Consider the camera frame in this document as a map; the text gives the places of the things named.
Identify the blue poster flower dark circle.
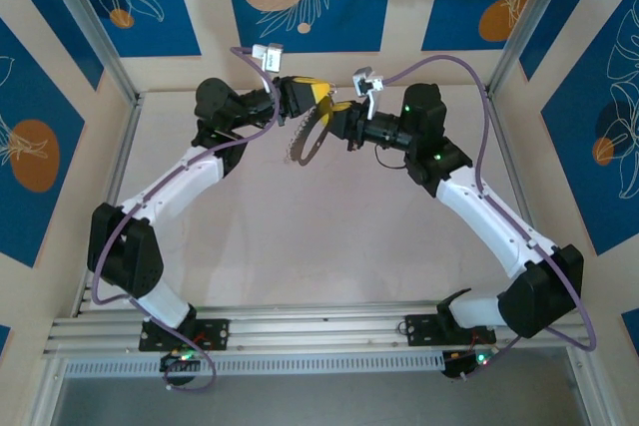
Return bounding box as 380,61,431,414
541,0,639,257

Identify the blue poster large orange circle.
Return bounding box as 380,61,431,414
0,16,86,268

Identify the black controller board green LED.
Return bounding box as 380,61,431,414
159,350,209,375
441,348,495,380

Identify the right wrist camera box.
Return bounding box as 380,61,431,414
351,65,385,97

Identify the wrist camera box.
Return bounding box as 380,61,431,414
252,42,287,73
351,65,385,97

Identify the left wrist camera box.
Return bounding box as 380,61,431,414
252,42,287,73

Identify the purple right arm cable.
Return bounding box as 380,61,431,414
381,54,599,380

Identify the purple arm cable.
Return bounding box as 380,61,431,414
90,46,280,393
381,54,599,380

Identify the thin black gripper wire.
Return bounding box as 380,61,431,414
372,146,406,171

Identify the aluminium side rail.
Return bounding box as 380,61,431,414
482,86,560,307
74,95,145,317

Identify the aluminium frame post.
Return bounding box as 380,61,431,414
37,0,141,106
29,360,66,426
566,345,616,426
486,0,575,98

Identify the aluminium front frame rail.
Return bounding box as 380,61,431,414
42,300,595,360

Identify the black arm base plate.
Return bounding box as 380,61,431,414
403,313,498,347
138,318,231,352

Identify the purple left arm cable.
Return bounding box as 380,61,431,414
90,46,280,393

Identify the grey slotted cable duct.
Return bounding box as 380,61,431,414
62,349,445,380

